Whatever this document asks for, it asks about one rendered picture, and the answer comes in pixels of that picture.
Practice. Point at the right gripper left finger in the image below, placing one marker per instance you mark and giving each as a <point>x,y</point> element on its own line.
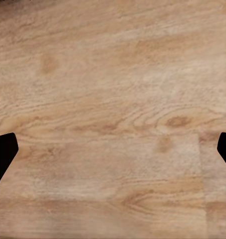
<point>8,150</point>

